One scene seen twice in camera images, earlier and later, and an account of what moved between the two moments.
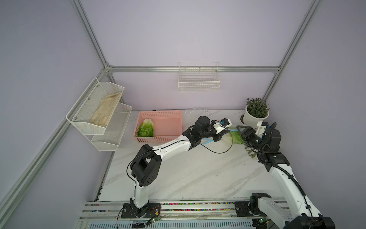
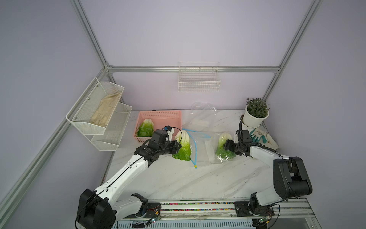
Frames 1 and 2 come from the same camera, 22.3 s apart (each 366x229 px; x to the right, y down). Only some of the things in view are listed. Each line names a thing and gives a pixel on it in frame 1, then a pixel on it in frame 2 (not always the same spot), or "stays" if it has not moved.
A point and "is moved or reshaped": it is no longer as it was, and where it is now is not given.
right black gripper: x=249 y=130 -> x=229 y=144
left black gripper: x=219 y=135 -> x=175 y=147
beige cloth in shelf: x=105 y=109 stays
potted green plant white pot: x=256 y=110 stays
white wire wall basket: x=198 y=77 stays
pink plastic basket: x=167 y=125 stays
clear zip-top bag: x=233 y=137 is moved or reshaped
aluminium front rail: x=111 y=209 stays
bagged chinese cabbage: x=237 y=138 is moved or reshaped
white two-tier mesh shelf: x=98 y=115 stays
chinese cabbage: x=146 y=129 stays
